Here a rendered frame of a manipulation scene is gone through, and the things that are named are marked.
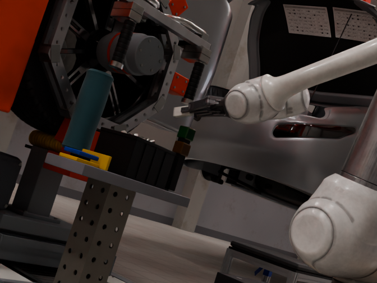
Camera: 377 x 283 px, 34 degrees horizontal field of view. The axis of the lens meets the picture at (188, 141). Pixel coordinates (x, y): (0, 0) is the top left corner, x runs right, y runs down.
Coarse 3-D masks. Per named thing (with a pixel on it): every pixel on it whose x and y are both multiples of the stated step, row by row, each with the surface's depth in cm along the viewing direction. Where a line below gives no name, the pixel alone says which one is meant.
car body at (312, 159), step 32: (224, 96) 593; (192, 128) 505; (224, 128) 478; (256, 128) 460; (288, 128) 448; (320, 128) 443; (352, 128) 447; (192, 160) 548; (224, 160) 475; (256, 160) 456; (288, 160) 443; (320, 160) 439; (256, 192) 553; (288, 192) 619
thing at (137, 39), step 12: (108, 36) 205; (132, 36) 198; (144, 36) 196; (96, 48) 208; (108, 48) 202; (132, 48) 195; (144, 48) 196; (156, 48) 200; (108, 60) 203; (132, 60) 195; (144, 60) 197; (156, 60) 201; (120, 72) 205; (132, 72) 200; (144, 72) 198
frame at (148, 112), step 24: (72, 0) 190; (168, 0) 219; (48, 24) 192; (48, 48) 188; (168, 48) 227; (48, 72) 193; (168, 72) 226; (72, 96) 197; (120, 120) 218; (144, 120) 221
